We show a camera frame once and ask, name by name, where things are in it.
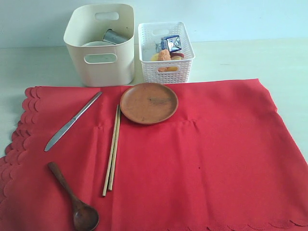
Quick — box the metal butter knife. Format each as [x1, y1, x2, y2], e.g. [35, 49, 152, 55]
[44, 91, 103, 152]

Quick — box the stainless steel cup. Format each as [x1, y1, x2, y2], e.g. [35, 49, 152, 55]
[102, 29, 129, 45]

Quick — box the fried chicken nugget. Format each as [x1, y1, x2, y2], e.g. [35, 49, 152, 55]
[157, 49, 171, 72]

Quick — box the yellow lemon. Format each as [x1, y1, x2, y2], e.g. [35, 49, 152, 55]
[151, 53, 159, 62]

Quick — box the pale green bowl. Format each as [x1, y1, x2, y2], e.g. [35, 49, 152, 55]
[83, 41, 117, 64]

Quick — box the right wooden chopstick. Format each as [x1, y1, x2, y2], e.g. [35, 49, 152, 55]
[108, 105, 121, 191]

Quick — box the yellow cheese wedge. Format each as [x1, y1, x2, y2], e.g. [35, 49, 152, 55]
[166, 66, 178, 72]

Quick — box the brown egg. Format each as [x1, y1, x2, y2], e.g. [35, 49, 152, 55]
[171, 55, 183, 60]

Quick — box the dark wooden spoon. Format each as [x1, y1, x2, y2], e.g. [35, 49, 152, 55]
[48, 162, 99, 231]

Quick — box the white perforated plastic basket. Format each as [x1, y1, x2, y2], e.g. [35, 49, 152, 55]
[138, 22, 195, 83]

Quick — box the blue white milk carton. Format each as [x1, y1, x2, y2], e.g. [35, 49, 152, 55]
[155, 35, 182, 53]

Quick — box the wooden chopstick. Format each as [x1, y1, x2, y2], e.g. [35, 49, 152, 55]
[108, 105, 121, 191]
[102, 105, 119, 197]

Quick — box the left wooden chopstick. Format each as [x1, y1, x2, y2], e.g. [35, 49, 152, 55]
[102, 105, 119, 197]

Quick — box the red sausage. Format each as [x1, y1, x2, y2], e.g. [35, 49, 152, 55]
[170, 53, 184, 58]

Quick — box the cream plastic storage bin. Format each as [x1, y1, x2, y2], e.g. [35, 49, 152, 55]
[64, 3, 135, 87]

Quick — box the brown round plate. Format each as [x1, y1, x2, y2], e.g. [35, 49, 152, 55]
[120, 83, 179, 125]

